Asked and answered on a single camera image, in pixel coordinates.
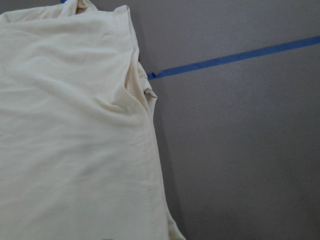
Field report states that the cream long-sleeve graphic shirt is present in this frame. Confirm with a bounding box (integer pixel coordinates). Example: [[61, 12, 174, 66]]
[[0, 0, 184, 240]]

